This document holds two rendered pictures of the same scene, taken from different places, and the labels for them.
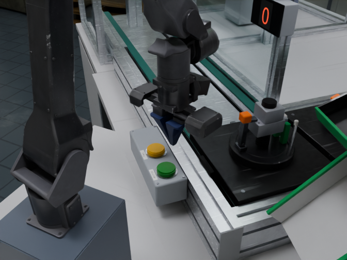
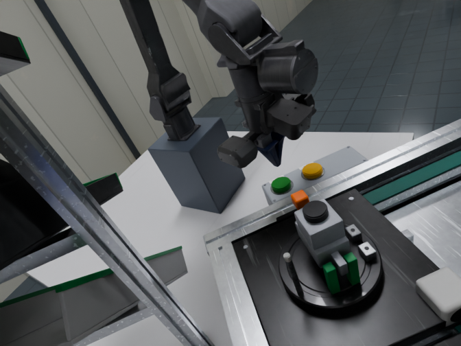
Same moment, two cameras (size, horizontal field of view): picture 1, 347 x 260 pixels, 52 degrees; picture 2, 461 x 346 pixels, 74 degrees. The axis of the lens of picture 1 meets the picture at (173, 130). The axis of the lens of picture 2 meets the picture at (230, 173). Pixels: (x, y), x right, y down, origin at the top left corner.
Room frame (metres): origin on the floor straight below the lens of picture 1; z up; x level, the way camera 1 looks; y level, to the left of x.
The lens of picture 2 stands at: (0.63, -0.46, 1.37)
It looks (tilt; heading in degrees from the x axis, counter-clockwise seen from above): 35 degrees down; 109
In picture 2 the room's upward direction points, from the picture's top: 23 degrees counter-clockwise
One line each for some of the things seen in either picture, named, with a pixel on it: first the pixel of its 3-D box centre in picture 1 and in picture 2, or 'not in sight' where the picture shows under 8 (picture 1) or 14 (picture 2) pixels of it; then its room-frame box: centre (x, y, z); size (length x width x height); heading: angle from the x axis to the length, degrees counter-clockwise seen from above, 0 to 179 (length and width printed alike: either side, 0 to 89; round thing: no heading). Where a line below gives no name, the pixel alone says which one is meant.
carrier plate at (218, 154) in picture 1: (259, 153); (329, 271); (0.62, -0.19, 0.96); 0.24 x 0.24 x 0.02; 20
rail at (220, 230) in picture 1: (157, 120); (418, 167); (0.83, 0.05, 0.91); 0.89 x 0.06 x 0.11; 20
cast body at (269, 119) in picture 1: (271, 114); (323, 232); (0.63, -0.20, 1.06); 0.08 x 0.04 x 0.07; 110
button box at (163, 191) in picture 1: (156, 162); (315, 182); (0.63, 0.04, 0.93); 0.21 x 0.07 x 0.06; 20
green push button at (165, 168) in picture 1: (166, 171); (281, 186); (0.56, 0.01, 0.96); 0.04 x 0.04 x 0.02
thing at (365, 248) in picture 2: not in sight; (367, 251); (0.68, -0.19, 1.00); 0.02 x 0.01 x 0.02; 110
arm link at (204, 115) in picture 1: (173, 93); (261, 112); (0.57, 0.00, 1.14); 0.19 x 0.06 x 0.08; 47
